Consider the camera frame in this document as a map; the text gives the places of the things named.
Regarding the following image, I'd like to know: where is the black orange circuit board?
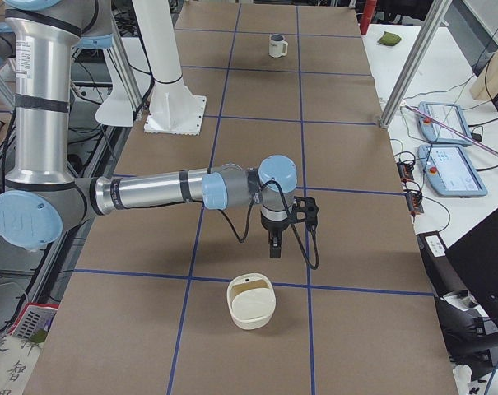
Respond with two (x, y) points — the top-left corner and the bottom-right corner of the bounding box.
(396, 161), (414, 182)
(406, 191), (424, 216)

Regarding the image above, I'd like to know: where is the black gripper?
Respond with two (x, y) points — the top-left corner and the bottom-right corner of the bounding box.
(260, 207), (290, 258)

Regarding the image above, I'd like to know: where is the red cylinder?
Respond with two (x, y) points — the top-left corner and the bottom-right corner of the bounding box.
(359, 0), (377, 35)

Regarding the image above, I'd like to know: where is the teach pendant tablet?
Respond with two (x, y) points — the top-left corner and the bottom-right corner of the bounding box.
(418, 101), (472, 146)
(417, 144), (488, 198)

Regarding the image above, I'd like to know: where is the white mug with handle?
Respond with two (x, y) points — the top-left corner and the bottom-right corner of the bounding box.
(268, 34), (288, 58)

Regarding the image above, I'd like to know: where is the upper teach pendant tablet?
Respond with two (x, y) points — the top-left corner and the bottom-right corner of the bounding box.
(418, 101), (472, 146)

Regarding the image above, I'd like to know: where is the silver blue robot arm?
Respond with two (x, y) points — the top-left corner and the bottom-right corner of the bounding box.
(0, 1), (297, 258)

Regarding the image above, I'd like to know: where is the aluminium frame post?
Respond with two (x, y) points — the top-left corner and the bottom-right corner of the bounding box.
(379, 0), (452, 129)

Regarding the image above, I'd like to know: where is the black laptop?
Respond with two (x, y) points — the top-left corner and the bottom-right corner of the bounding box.
(446, 207), (498, 327)

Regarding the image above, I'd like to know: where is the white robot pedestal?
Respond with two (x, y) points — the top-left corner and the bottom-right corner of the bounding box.
(133, 0), (207, 135)

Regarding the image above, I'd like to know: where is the lower teach pendant tablet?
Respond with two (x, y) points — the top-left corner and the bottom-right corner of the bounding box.
(417, 144), (488, 198)

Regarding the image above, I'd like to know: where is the wooden plank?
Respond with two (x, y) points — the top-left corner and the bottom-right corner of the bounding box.
(472, 0), (498, 100)

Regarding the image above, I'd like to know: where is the green bean bag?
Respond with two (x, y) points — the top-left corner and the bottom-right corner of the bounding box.
(378, 31), (402, 47)

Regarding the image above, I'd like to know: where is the metal reacher grabber stick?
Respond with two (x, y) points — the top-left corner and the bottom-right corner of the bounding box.
(400, 103), (498, 158)

